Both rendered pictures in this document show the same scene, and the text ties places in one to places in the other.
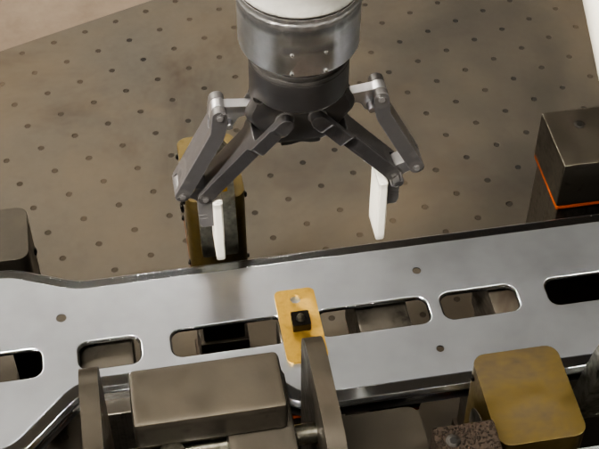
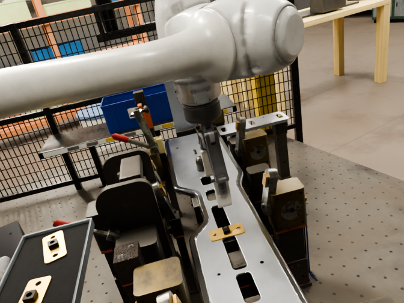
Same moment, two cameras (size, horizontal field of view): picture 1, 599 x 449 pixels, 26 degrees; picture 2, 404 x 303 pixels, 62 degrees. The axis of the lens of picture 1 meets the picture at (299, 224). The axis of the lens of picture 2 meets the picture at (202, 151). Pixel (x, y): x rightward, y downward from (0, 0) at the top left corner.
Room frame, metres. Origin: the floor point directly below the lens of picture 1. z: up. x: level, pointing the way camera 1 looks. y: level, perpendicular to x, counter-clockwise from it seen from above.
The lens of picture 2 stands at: (0.77, -0.64, 1.53)
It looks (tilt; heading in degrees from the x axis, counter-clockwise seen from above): 26 degrees down; 95
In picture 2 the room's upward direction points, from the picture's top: 12 degrees counter-clockwise
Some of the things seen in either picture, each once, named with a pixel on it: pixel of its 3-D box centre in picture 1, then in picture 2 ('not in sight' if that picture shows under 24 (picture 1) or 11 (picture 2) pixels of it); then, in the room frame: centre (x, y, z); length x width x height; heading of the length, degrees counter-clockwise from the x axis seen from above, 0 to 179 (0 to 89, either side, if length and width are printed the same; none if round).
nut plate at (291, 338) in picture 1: (300, 322); (226, 230); (0.73, 0.00, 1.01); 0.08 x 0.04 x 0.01; 10
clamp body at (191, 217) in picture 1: (217, 269); (294, 237); (0.91, 0.09, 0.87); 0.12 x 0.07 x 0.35; 10
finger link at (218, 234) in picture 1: (217, 219); (209, 162); (0.72, 0.07, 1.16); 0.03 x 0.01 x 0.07; 10
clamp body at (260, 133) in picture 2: not in sight; (261, 175); (0.88, 0.44, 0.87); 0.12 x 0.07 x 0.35; 10
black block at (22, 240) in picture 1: (26, 314); (267, 204); (0.87, 0.30, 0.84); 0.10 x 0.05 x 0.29; 10
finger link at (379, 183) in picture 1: (378, 200); (222, 192); (0.74, -0.07, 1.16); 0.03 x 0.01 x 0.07; 10
